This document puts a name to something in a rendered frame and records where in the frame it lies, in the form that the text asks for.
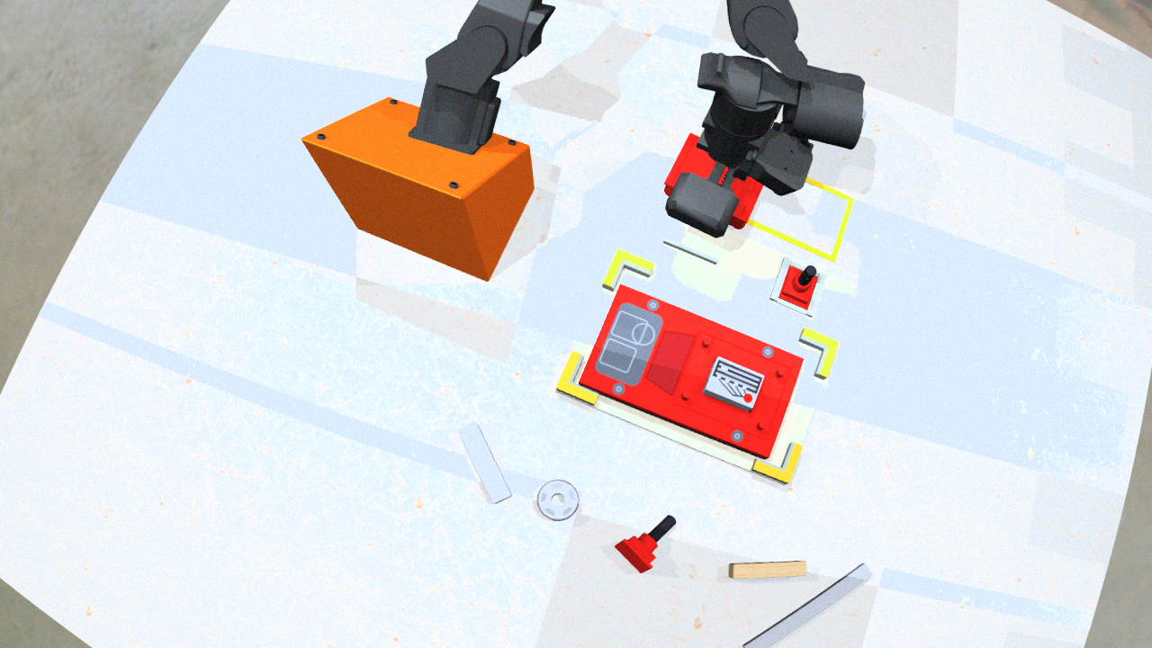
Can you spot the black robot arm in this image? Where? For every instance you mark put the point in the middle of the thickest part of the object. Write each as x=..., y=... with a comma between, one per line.
x=459, y=106

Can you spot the yellow rectangular frame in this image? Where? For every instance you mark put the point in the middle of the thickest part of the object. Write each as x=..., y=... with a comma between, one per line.
x=803, y=245

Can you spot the pale yellow flat bar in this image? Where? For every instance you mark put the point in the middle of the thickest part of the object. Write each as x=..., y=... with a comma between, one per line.
x=749, y=570

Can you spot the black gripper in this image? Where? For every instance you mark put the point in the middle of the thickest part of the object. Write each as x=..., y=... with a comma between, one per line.
x=703, y=203

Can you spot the white rectangular block with black markings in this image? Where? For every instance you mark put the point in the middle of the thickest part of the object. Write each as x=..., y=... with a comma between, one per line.
x=733, y=384

